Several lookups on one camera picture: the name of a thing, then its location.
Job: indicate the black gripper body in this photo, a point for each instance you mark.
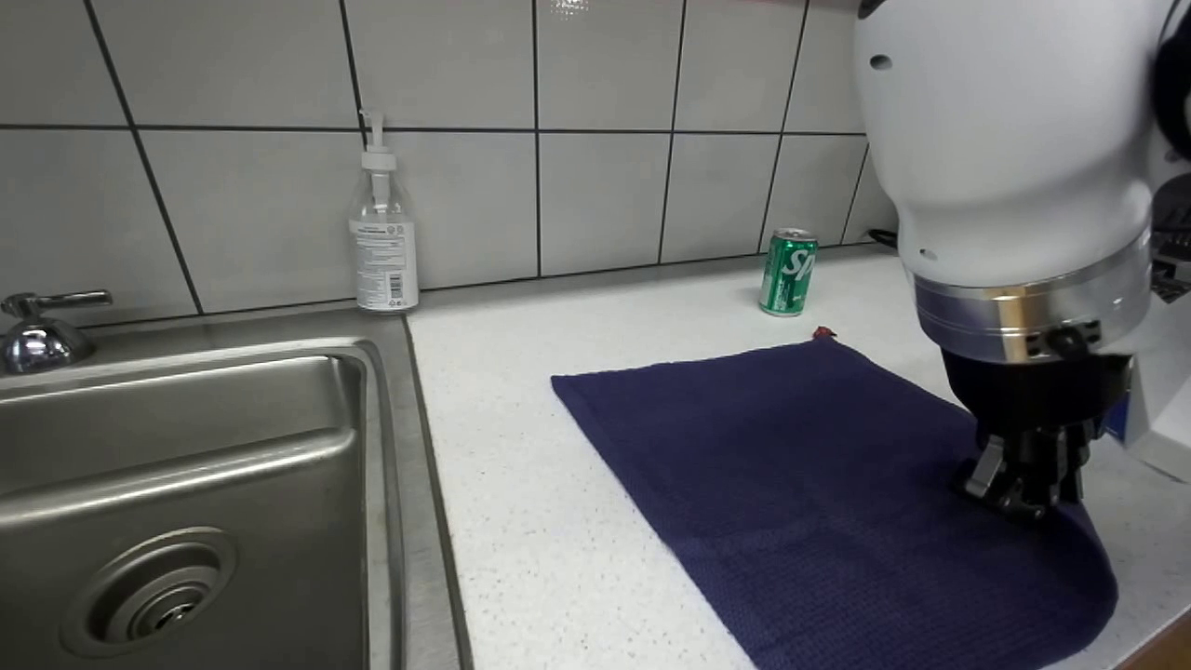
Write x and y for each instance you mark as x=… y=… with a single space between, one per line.
x=1037 y=395

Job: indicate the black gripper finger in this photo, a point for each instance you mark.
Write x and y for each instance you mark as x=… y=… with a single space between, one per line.
x=1047 y=485
x=985 y=470

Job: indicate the chrome sink faucet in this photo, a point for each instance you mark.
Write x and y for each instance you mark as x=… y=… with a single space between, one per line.
x=33 y=339

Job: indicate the metal sink drain strainer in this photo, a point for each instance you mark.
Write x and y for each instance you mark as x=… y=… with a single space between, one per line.
x=155 y=592

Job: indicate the stainless steel sink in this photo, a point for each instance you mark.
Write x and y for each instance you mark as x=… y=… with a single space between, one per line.
x=246 y=422

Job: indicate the navy blue towel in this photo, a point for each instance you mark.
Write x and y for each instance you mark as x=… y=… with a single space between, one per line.
x=794 y=496

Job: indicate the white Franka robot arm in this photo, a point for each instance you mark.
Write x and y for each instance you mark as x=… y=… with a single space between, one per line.
x=1005 y=126

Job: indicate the clear soap pump bottle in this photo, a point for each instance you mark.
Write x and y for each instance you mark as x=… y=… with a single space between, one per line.
x=383 y=255

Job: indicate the green soda can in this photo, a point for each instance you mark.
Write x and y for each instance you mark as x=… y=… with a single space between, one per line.
x=785 y=273

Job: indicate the wooden base cabinet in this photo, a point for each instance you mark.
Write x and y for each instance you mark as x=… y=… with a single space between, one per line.
x=1165 y=654

